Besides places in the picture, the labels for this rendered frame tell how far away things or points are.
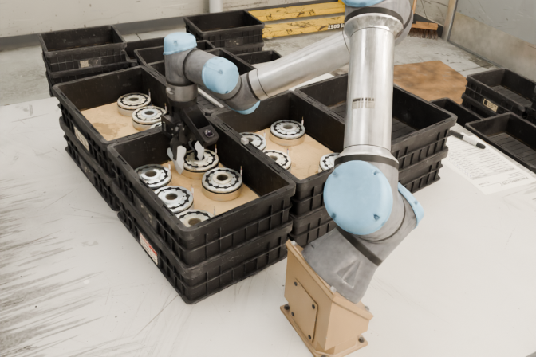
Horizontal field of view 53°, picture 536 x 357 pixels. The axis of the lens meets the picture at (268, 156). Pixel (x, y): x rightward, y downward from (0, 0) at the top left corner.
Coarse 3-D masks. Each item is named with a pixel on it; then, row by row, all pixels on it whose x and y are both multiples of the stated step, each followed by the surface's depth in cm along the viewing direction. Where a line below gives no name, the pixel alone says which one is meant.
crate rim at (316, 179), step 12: (276, 96) 162; (300, 96) 162; (228, 108) 154; (324, 108) 156; (216, 120) 148; (336, 120) 151; (252, 144) 138; (264, 156) 134; (300, 180) 126; (312, 180) 126; (324, 180) 129
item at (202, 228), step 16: (160, 128) 143; (224, 128) 144; (112, 144) 135; (240, 144) 138; (112, 160) 133; (128, 176) 127; (144, 192) 121; (272, 192) 121; (288, 192) 123; (160, 208) 115; (240, 208) 116; (256, 208) 119; (176, 224) 111; (208, 224) 112; (224, 224) 115
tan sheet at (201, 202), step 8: (168, 168) 145; (176, 176) 142; (184, 176) 142; (176, 184) 139; (184, 184) 139; (192, 184) 140; (200, 184) 140; (200, 192) 137; (248, 192) 138; (200, 200) 134; (208, 200) 134; (232, 200) 135; (240, 200) 135; (248, 200) 135; (200, 208) 132; (208, 208) 132; (216, 208) 132; (224, 208) 132; (232, 208) 132
